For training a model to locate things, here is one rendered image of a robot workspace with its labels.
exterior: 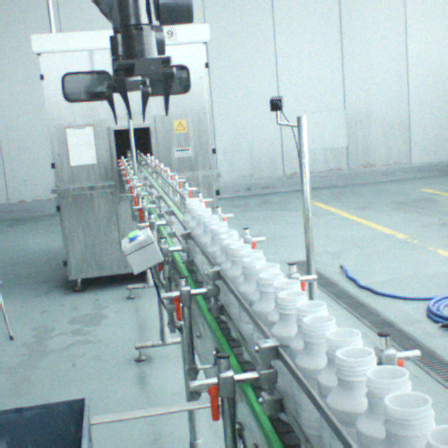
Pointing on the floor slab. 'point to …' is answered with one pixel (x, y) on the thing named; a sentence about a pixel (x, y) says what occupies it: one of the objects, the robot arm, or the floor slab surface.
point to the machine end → (85, 198)
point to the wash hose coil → (414, 299)
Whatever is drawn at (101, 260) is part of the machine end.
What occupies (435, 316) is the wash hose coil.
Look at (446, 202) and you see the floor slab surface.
